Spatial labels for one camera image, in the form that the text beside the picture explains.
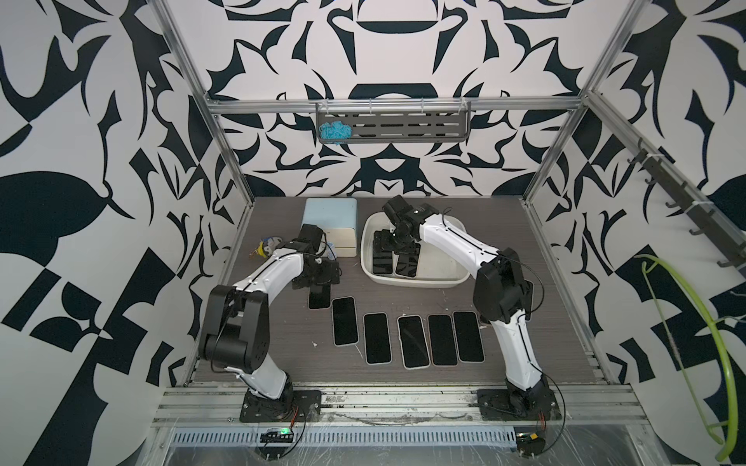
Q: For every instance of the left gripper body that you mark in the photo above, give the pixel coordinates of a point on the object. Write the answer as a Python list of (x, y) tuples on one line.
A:
[(321, 275)]

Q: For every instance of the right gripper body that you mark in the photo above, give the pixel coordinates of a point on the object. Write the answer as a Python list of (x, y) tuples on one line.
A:
[(394, 240)]

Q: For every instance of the dark hook rail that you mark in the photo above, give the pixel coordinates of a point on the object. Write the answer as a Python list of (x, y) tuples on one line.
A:
[(686, 199)]

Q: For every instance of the left controller board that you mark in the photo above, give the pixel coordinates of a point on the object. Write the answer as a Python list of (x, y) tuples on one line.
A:
[(277, 436)]

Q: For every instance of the small plush toy keychain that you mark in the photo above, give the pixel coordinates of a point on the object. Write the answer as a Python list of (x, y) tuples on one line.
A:
[(268, 245)]

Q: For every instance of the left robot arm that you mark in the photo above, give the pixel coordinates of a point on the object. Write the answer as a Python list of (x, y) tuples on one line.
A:
[(235, 335)]

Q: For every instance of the controller board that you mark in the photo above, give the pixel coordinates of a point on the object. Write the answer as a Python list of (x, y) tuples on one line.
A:
[(277, 436), (530, 444)]

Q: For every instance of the white plastic storage tub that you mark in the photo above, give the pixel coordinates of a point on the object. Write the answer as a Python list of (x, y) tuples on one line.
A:
[(435, 269)]

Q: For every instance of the black phone pink case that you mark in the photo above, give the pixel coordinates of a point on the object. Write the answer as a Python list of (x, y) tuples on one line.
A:
[(377, 339)]

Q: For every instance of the right controller board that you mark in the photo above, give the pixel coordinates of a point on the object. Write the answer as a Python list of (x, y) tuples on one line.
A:
[(530, 444)]

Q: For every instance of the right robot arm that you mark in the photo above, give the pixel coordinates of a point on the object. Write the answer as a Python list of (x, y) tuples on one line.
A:
[(500, 294)]

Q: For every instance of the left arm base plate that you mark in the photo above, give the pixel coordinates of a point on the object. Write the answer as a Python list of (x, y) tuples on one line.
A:
[(300, 405)]

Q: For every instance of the light blue drawer box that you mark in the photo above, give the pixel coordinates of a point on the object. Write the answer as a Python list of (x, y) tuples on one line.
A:
[(337, 217)]

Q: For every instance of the black phone white case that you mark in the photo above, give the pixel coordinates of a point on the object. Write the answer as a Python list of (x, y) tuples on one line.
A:
[(443, 343)]

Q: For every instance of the grey slotted wall shelf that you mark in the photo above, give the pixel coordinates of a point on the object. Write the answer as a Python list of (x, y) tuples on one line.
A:
[(376, 123)]

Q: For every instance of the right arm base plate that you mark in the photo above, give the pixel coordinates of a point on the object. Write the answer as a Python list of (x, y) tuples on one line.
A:
[(513, 404)]

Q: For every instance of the teal crumpled cloth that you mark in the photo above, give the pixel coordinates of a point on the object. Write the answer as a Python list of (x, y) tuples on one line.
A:
[(335, 132)]

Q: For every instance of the white ventilated cable duct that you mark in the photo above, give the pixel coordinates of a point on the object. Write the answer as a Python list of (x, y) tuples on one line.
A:
[(356, 436)]

